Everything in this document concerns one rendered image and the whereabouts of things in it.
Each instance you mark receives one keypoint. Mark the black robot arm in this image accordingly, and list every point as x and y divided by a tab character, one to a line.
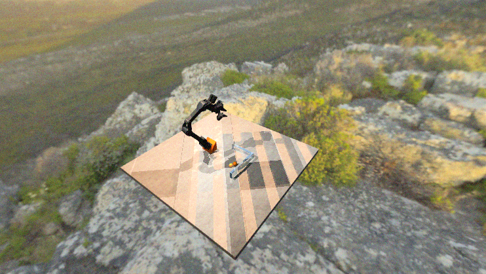
203	105

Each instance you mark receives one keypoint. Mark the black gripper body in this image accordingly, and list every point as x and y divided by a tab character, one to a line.
219	116

